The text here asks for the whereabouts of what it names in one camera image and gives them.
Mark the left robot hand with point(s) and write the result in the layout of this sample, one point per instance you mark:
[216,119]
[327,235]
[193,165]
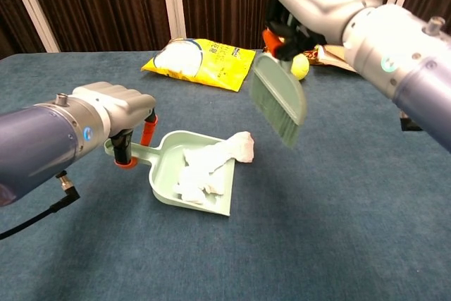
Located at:
[123,103]

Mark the brown biscuit packet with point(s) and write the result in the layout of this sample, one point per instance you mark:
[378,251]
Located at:
[313,57]

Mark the light green hand broom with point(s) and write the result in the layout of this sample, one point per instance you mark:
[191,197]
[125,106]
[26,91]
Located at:
[282,93]

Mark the yellow snack bag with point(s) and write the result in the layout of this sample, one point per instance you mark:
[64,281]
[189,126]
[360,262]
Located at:
[208,63]

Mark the white paper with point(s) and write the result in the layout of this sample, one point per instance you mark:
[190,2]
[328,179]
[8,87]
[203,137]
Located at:
[208,170]

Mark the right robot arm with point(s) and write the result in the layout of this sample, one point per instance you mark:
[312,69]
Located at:
[405,61]

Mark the yellow-green tennis ball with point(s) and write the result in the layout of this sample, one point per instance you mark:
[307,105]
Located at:
[301,68]

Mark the dark folding screen white frame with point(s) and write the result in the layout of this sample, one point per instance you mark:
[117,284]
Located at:
[105,1]

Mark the kraft spiral notebook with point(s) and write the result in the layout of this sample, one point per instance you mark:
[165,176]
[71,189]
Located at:
[334,58]

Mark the light green dustpan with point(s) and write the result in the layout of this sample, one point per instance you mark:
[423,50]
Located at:
[218,195]

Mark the blue felt table mat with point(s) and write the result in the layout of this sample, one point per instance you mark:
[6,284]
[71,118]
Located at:
[282,244]

